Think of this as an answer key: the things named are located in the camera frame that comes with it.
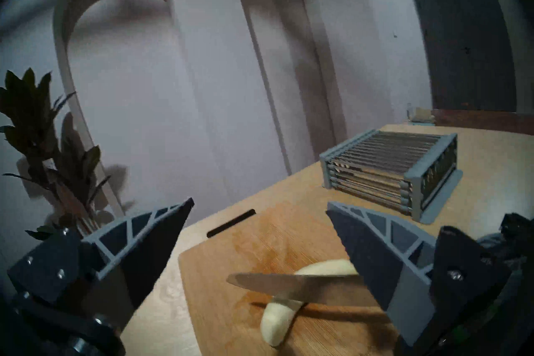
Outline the grey slotted knife rack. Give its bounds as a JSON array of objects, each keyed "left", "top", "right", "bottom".
[{"left": 319, "top": 129, "right": 463, "bottom": 224}]

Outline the wooden cutting board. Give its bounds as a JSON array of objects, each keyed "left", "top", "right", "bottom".
[{"left": 178, "top": 201, "right": 401, "bottom": 356}]

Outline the tall green potted plant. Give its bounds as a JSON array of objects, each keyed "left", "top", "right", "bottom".
[{"left": 0, "top": 67, "right": 126, "bottom": 241}]

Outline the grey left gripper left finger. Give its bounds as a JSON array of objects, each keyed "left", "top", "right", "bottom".
[{"left": 8, "top": 197, "right": 195, "bottom": 331}]

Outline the dark grey door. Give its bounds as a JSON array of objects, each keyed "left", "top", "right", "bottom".
[{"left": 412, "top": 0, "right": 518, "bottom": 112}]

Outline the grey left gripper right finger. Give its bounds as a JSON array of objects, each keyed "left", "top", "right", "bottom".
[{"left": 326, "top": 201, "right": 514, "bottom": 349}]

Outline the black handled kitchen knife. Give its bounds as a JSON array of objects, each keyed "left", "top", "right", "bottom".
[{"left": 227, "top": 273, "right": 384, "bottom": 309}]

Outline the black flat bar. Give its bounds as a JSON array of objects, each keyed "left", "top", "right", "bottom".
[{"left": 207, "top": 209, "right": 256, "bottom": 238}]

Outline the peeled banana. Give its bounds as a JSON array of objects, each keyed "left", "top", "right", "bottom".
[{"left": 261, "top": 258, "right": 360, "bottom": 347}]

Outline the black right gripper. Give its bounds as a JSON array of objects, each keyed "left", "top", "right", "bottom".
[{"left": 499, "top": 213, "right": 534, "bottom": 272}]

